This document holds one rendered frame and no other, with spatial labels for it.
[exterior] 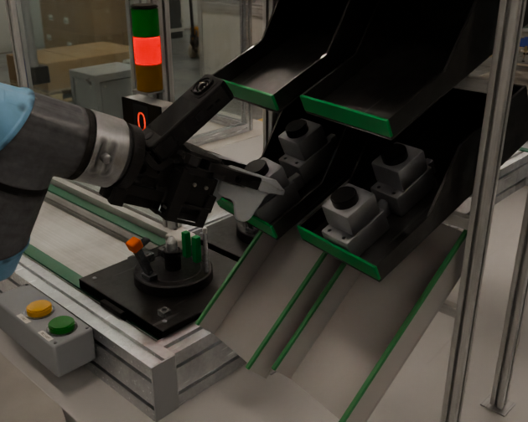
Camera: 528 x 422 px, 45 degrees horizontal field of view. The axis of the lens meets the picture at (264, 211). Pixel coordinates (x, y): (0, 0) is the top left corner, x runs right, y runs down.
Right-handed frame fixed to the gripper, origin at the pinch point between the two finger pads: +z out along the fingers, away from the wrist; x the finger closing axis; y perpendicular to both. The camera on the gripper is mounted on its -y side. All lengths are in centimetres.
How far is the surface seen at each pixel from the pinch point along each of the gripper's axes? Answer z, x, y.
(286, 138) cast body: 2.9, -2.5, -5.3
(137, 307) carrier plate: 3.5, -22.7, 30.1
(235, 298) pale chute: 9.1, -6.9, 19.7
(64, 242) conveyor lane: 7, -64, 36
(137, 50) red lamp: 1, -50, -9
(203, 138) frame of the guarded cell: 70, -125, 12
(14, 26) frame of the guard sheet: -5, -106, -3
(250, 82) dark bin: -4.0, -4.8, -10.3
